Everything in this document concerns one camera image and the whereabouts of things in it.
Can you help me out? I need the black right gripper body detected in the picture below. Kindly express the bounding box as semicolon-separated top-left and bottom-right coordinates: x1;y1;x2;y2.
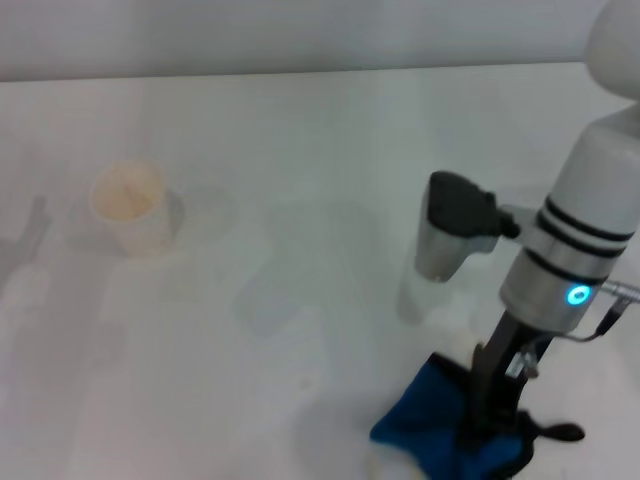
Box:
487;311;552;397

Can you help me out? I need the blue rag with black trim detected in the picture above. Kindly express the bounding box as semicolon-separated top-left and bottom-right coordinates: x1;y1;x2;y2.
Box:
369;352;586;480

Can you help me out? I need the white paper cup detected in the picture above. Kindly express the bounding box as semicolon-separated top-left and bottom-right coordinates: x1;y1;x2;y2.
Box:
89;159;174;259

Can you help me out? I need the grey right wrist cable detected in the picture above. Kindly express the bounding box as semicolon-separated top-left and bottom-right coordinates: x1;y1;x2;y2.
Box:
549;282;640;344

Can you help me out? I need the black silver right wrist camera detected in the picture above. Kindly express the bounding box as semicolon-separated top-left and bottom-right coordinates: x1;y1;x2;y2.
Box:
413;170;522;284

